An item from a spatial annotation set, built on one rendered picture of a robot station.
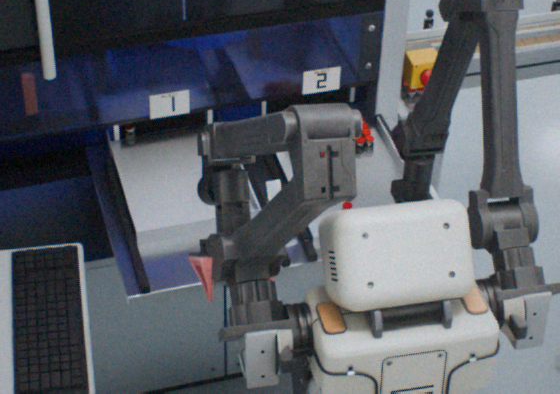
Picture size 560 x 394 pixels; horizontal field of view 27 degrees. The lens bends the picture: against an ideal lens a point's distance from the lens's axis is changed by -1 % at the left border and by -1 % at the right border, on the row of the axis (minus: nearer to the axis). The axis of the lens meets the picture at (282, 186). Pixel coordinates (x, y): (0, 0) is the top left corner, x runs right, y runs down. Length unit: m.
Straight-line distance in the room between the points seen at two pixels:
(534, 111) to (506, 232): 2.43
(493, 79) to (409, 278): 0.37
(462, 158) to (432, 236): 2.33
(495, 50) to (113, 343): 1.45
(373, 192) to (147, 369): 0.88
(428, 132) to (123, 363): 1.18
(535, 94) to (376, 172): 1.90
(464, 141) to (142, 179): 1.81
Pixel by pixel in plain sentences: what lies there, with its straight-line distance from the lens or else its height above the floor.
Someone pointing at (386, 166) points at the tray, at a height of 0.88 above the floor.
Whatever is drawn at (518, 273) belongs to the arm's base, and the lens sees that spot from 1.92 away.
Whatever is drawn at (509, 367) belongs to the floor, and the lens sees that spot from 3.43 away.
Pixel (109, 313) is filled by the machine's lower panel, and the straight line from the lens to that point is 2.93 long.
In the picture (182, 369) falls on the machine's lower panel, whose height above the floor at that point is 0.15.
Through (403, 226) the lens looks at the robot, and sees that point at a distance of 1.74.
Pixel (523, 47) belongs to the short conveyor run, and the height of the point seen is 0.93.
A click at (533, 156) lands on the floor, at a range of 4.14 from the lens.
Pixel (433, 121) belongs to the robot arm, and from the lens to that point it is 2.21.
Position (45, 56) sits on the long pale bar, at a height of 1.24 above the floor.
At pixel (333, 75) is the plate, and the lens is 2.62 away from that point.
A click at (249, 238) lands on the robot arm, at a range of 1.78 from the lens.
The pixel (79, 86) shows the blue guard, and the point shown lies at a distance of 2.47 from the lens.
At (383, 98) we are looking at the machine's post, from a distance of 2.71.
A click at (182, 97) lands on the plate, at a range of 2.54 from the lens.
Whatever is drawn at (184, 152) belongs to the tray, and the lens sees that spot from 2.64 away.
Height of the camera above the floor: 2.55
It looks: 41 degrees down
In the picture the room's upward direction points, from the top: 2 degrees clockwise
